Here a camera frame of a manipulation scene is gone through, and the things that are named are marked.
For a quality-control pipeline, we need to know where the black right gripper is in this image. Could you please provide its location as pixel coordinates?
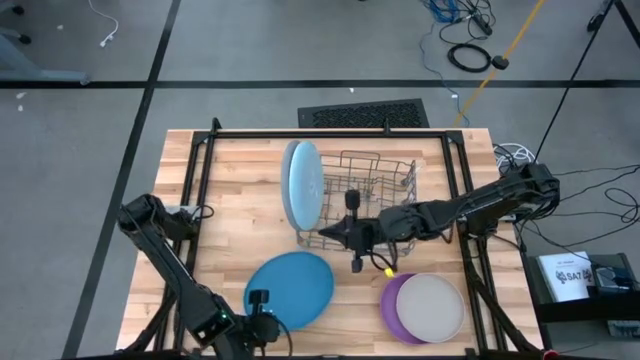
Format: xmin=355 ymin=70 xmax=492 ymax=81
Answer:
xmin=318 ymin=188 xmax=389 ymax=275

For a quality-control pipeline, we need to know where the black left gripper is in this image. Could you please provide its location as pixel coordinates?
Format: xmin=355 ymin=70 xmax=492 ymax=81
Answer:
xmin=234 ymin=288 xmax=282 ymax=351

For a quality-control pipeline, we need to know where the large teal blue plate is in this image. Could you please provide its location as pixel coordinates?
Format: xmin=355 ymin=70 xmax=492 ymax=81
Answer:
xmin=243 ymin=251 xmax=335 ymax=332

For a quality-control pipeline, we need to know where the large light blue plate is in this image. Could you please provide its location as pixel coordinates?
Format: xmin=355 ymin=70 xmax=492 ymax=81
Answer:
xmin=288 ymin=140 xmax=325 ymax=232

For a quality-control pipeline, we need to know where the grey wire dish rack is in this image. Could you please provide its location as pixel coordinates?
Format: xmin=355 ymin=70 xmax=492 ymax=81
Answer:
xmin=297 ymin=148 xmax=419 ymax=257

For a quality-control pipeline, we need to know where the purple plate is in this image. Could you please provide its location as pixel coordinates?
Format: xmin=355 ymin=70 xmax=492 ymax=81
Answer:
xmin=379 ymin=272 xmax=426 ymax=346

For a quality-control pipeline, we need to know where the small beige plate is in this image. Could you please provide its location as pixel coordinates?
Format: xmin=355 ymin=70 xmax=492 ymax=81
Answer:
xmin=395 ymin=272 xmax=466 ymax=345

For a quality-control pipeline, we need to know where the black floor mat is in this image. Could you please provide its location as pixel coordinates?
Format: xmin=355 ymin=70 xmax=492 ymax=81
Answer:
xmin=296 ymin=98 xmax=431 ymax=130

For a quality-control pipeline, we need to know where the silver mounting plate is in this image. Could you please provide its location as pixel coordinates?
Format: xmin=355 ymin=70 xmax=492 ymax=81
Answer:
xmin=167 ymin=204 xmax=204 ymax=219

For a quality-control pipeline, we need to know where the white printed booklet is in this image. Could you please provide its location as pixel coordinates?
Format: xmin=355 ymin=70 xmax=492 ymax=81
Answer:
xmin=537 ymin=250 xmax=597 ymax=303

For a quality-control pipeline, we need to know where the black side cart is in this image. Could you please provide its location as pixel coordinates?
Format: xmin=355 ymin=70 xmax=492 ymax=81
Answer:
xmin=522 ymin=251 xmax=640 ymax=351

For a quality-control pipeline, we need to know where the black power strip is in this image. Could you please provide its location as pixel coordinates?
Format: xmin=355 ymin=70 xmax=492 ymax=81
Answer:
xmin=452 ymin=0 xmax=497 ymax=39

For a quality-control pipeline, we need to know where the black electronic device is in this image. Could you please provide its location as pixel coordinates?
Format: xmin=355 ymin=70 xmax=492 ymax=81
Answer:
xmin=588 ymin=253 xmax=640 ymax=294

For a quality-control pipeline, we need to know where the grey electronic device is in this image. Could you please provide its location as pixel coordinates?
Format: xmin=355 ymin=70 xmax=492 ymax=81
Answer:
xmin=606 ymin=319 xmax=640 ymax=339

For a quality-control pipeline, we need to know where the black floor stand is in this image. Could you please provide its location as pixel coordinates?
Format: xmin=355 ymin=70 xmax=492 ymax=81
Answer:
xmin=585 ymin=0 xmax=640 ymax=37

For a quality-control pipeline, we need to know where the grey furniture base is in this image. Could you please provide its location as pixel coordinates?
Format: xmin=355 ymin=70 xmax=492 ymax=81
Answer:
xmin=0 ymin=2 xmax=91 ymax=85

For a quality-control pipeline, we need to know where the black metal table frame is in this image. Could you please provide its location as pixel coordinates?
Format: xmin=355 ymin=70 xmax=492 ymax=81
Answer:
xmin=117 ymin=117 xmax=544 ymax=360

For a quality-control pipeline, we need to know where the white cable coil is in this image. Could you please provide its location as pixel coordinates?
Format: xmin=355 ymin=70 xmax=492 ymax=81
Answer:
xmin=492 ymin=142 xmax=539 ymax=174

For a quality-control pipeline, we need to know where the coiled black cable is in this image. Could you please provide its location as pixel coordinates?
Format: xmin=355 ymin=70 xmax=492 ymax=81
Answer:
xmin=446 ymin=42 xmax=493 ymax=74

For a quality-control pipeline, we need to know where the blue floor cable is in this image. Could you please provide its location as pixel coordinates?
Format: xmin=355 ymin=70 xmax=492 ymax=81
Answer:
xmin=419 ymin=0 xmax=471 ymax=127

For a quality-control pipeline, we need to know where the taut black cable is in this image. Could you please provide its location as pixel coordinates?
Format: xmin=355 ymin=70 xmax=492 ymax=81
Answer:
xmin=532 ymin=0 xmax=617 ymax=164

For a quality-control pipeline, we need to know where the black floor cable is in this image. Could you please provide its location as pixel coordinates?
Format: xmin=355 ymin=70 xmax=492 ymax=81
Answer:
xmin=519 ymin=164 xmax=640 ymax=251

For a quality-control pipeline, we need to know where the white floor cable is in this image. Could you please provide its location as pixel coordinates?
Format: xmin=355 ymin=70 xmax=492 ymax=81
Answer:
xmin=87 ymin=0 xmax=120 ymax=49

